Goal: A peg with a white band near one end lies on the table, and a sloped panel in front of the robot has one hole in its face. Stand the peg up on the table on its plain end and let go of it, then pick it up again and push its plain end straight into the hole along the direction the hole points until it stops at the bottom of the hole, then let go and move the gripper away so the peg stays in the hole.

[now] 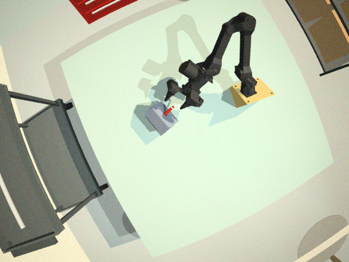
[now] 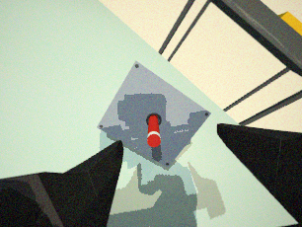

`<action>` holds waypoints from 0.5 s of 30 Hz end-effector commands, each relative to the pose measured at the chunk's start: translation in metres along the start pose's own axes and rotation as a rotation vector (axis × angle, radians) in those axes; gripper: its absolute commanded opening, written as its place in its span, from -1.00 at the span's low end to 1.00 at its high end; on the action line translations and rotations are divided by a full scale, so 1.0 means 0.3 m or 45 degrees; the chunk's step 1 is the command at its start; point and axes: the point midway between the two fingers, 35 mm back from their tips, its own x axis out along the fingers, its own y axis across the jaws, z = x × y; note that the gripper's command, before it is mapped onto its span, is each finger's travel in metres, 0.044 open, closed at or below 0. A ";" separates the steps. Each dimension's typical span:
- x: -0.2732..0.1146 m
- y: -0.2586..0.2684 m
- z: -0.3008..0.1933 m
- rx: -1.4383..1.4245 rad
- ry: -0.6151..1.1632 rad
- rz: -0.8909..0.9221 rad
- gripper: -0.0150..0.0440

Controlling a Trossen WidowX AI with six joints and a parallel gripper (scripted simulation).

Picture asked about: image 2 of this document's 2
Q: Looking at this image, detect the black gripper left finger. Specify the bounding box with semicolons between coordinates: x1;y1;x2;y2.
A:
0;140;123;227

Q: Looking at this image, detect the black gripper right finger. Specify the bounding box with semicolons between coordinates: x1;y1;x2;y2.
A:
217;123;302;224

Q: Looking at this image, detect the red peg with white band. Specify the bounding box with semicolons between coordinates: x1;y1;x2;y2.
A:
147;114;161;147

